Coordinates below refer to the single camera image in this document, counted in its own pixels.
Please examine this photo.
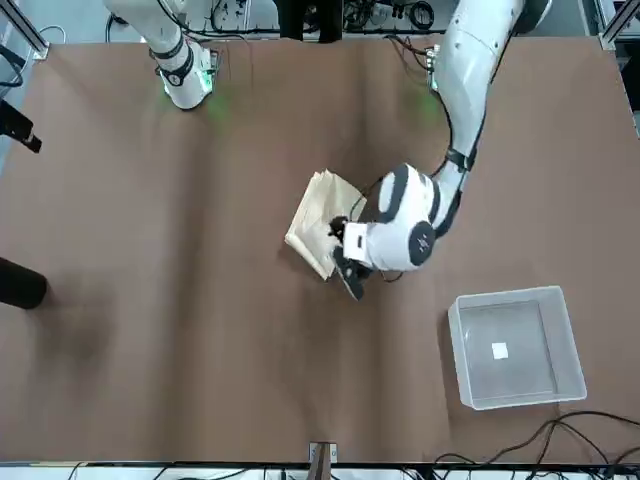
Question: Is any cream-colored tablecloth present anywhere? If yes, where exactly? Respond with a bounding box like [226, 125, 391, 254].
[284, 168, 369, 282]

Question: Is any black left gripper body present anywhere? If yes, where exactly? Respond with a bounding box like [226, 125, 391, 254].
[349, 259, 375, 285]

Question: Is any aluminium camera post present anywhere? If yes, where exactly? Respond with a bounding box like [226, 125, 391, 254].
[308, 441, 339, 480]

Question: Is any clear plastic box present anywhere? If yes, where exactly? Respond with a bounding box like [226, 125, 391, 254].
[446, 285, 589, 411]

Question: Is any dark flower vase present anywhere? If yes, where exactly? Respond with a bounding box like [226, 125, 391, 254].
[0, 256, 49, 310]

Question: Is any black cable coil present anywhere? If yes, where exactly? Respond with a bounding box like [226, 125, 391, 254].
[409, 0, 435, 26]

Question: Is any aluminium frame rail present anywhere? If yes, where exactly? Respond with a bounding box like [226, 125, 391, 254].
[582, 0, 640, 51]
[0, 0, 51, 61]

